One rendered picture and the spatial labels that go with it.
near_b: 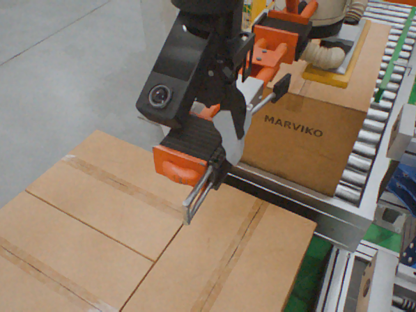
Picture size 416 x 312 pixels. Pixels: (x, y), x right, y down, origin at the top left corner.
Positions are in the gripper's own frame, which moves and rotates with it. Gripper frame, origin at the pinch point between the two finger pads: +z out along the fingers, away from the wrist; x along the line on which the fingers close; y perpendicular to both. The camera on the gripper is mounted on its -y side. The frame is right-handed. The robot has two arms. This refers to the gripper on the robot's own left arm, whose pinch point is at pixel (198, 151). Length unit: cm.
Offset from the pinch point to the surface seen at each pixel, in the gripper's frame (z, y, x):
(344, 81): 11.3, 44.1, -12.3
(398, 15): 72, 240, -22
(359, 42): 11, 63, -12
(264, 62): -1.2, 22.7, -0.3
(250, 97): -1.3, 12.4, -2.0
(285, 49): -0.6, 29.7, -1.7
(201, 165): -1.8, -3.6, -2.3
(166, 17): 54, 134, 92
